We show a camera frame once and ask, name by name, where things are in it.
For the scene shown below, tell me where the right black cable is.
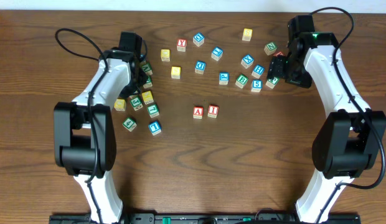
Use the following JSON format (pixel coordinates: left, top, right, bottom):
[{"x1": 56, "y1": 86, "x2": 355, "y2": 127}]
[{"x1": 309, "y1": 6, "x2": 386, "y2": 223}]

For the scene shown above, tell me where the green V block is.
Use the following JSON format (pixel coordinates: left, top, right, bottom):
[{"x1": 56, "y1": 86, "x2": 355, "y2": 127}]
[{"x1": 141, "y1": 62, "x2": 153, "y2": 76}]

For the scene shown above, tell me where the yellow G block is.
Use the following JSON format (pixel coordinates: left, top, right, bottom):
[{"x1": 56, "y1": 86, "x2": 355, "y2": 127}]
[{"x1": 114, "y1": 99, "x2": 126, "y2": 111}]

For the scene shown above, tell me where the green j block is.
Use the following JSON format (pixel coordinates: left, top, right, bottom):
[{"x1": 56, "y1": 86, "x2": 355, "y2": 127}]
[
  {"x1": 130, "y1": 96, "x2": 143, "y2": 111},
  {"x1": 265, "y1": 77, "x2": 279, "y2": 89}
]

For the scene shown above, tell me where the green N block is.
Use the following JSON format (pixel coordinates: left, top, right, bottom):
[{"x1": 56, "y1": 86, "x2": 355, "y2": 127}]
[{"x1": 264, "y1": 42, "x2": 277, "y2": 55}]

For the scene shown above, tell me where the blue 5 block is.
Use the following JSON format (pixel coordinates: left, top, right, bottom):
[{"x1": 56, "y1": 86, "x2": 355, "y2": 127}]
[{"x1": 251, "y1": 80, "x2": 263, "y2": 93}]

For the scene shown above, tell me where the yellow K block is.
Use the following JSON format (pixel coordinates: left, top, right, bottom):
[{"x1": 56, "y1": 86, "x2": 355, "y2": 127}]
[{"x1": 141, "y1": 90, "x2": 154, "y2": 105}]

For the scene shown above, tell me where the left black cable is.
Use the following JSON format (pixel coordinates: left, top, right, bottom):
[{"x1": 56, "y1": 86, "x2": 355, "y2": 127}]
[{"x1": 54, "y1": 27, "x2": 149, "y2": 224}]

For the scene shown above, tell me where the blue L block near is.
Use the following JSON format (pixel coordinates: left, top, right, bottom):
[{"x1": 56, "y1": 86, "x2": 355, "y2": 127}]
[{"x1": 148, "y1": 121, "x2": 162, "y2": 136}]

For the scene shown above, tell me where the green J block left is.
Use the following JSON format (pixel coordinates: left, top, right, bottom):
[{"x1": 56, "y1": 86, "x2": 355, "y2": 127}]
[{"x1": 130, "y1": 96, "x2": 143, "y2": 111}]

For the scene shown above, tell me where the red A block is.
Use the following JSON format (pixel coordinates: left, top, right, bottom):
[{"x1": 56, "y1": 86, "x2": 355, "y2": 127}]
[{"x1": 193, "y1": 106, "x2": 204, "y2": 119}]

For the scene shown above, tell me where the red W block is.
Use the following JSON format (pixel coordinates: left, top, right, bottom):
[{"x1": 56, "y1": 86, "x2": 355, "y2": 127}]
[{"x1": 273, "y1": 51, "x2": 285, "y2": 57}]

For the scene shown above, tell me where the yellow block centre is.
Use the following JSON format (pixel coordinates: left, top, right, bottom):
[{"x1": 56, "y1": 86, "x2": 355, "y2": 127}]
[{"x1": 171, "y1": 66, "x2": 181, "y2": 79}]

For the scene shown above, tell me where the green B block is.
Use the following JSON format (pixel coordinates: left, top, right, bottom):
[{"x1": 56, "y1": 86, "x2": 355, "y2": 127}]
[{"x1": 235, "y1": 74, "x2": 248, "y2": 88}]

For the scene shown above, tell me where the green 4 block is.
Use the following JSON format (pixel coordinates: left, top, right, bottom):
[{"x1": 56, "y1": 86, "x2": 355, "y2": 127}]
[{"x1": 122, "y1": 117, "x2": 137, "y2": 132}]

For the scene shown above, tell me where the blue X block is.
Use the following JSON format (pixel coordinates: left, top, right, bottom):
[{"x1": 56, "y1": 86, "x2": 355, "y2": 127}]
[{"x1": 241, "y1": 54, "x2": 254, "y2": 68}]

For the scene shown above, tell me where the blue H block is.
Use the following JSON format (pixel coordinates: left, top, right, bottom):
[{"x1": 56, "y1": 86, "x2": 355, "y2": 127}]
[{"x1": 252, "y1": 65, "x2": 265, "y2": 79}]

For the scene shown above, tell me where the blue P block centre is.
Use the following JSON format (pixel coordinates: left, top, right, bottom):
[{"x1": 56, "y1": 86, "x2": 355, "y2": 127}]
[{"x1": 219, "y1": 72, "x2": 229, "y2": 85}]

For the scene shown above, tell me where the red Y block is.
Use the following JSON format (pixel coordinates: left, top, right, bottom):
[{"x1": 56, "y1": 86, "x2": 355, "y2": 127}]
[{"x1": 177, "y1": 39, "x2": 187, "y2": 52}]

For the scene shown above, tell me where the blue L block upper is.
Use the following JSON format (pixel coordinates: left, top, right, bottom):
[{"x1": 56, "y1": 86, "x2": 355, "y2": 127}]
[{"x1": 211, "y1": 47, "x2": 224, "y2": 61}]

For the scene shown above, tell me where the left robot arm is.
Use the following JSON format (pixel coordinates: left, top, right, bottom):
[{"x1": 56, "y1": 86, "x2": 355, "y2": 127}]
[{"x1": 54, "y1": 32, "x2": 148, "y2": 223}]

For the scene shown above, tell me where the black cable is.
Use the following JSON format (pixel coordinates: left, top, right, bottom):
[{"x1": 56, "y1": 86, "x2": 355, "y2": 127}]
[
  {"x1": 54, "y1": 27, "x2": 149, "y2": 224},
  {"x1": 309, "y1": 6, "x2": 386, "y2": 223}
]

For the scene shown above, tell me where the green R block left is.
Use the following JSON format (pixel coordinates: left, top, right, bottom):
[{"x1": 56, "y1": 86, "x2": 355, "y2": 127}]
[{"x1": 143, "y1": 76, "x2": 153, "y2": 89}]

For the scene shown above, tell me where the yellow S block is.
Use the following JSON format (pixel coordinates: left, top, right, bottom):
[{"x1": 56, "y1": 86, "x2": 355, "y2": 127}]
[{"x1": 242, "y1": 28, "x2": 253, "y2": 42}]

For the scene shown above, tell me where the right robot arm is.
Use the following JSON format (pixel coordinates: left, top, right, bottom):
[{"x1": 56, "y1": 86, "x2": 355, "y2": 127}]
[{"x1": 267, "y1": 14, "x2": 386, "y2": 223}]

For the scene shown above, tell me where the blue D block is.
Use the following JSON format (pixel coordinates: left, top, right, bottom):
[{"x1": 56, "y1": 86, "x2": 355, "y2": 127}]
[{"x1": 195, "y1": 61, "x2": 206, "y2": 74}]

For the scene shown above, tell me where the green L block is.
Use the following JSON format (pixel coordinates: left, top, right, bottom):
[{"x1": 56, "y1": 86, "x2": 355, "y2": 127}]
[{"x1": 147, "y1": 104, "x2": 159, "y2": 118}]

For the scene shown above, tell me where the yellow block upper left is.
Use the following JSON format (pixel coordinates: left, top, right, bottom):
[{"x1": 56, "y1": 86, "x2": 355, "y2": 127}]
[{"x1": 161, "y1": 49, "x2": 171, "y2": 62}]

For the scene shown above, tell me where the green J block right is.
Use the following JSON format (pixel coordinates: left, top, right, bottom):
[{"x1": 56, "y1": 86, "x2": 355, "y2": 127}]
[{"x1": 265, "y1": 77, "x2": 279, "y2": 89}]

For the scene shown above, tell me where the red I block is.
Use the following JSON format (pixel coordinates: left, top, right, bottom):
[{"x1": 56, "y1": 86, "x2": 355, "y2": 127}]
[{"x1": 207, "y1": 105, "x2": 219, "y2": 118}]

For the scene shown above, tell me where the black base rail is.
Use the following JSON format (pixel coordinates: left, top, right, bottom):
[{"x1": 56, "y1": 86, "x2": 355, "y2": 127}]
[{"x1": 49, "y1": 212, "x2": 361, "y2": 224}]

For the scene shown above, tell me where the blue l block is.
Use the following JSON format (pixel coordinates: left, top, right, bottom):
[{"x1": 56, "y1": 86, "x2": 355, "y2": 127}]
[
  {"x1": 211, "y1": 47, "x2": 224, "y2": 61},
  {"x1": 148, "y1": 121, "x2": 162, "y2": 136}
]

